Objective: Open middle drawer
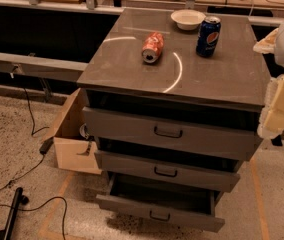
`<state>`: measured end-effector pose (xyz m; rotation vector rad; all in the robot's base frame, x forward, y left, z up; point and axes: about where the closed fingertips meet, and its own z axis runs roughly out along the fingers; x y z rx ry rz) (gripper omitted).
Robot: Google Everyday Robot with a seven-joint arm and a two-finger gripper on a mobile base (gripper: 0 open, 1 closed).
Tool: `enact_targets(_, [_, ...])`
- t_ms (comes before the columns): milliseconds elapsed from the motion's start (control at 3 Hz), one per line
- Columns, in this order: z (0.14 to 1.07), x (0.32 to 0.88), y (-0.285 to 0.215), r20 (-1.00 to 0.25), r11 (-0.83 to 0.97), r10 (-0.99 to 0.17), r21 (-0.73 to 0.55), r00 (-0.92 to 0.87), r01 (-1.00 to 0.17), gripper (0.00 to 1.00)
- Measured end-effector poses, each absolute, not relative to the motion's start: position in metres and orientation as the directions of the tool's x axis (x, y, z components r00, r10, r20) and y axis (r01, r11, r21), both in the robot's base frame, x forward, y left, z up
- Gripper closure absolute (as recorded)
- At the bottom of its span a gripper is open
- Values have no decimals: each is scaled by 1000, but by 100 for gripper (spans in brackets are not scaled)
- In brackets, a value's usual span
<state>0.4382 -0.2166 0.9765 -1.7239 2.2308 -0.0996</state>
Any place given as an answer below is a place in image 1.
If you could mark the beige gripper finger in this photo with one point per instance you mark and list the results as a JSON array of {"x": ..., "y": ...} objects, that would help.
[
  {"x": 271, "y": 121},
  {"x": 267, "y": 44}
]

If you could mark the grey drawer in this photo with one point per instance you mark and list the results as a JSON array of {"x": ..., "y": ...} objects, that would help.
[
  {"x": 175, "y": 135},
  {"x": 166, "y": 171},
  {"x": 161, "y": 202}
]

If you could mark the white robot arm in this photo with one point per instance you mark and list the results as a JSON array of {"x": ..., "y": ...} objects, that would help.
[{"x": 279, "y": 48}]

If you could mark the grey drawer cabinet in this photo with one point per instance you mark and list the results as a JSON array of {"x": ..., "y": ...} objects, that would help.
[{"x": 226, "y": 90}]

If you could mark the grey top drawer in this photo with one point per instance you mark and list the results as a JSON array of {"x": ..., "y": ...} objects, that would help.
[{"x": 175, "y": 135}]

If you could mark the grey bottom drawer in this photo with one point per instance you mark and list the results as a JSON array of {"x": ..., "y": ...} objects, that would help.
[{"x": 161, "y": 202}]

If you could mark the blue pepsi can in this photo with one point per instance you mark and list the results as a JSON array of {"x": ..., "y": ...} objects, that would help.
[{"x": 208, "y": 36}]

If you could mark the white bowl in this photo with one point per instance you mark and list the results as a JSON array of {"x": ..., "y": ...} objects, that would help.
[{"x": 187, "y": 19}]

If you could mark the orange soda can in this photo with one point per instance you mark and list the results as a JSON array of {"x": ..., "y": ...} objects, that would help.
[{"x": 152, "y": 47}]

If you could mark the cardboard box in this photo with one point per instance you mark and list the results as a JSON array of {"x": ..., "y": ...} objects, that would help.
[{"x": 73, "y": 152}]

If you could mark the black stand base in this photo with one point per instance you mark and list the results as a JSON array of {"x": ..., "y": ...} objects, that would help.
[{"x": 18, "y": 199}]

